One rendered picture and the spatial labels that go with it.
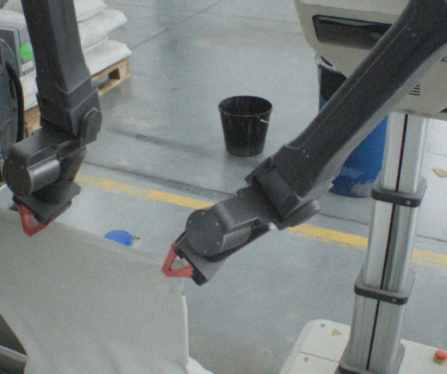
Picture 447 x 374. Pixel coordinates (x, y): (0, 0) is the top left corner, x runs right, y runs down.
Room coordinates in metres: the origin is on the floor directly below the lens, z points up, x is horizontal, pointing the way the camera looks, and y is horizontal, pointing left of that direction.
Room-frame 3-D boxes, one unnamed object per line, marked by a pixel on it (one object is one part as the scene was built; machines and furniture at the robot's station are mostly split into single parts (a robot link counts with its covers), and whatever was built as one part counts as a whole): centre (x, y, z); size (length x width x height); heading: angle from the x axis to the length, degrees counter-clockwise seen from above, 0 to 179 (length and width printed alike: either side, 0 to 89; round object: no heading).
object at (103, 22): (4.32, 0.98, 0.44); 0.68 x 0.44 x 0.15; 156
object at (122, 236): (1.17, 0.23, 0.84); 0.06 x 0.06 x 0.02
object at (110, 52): (4.33, 0.97, 0.20); 0.67 x 0.43 x 0.15; 156
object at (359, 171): (2.97, -0.67, 0.32); 0.51 x 0.48 x 0.65; 156
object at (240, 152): (3.32, -0.11, 0.13); 0.30 x 0.30 x 0.26
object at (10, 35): (1.13, 0.39, 1.29); 0.08 x 0.05 x 0.09; 66
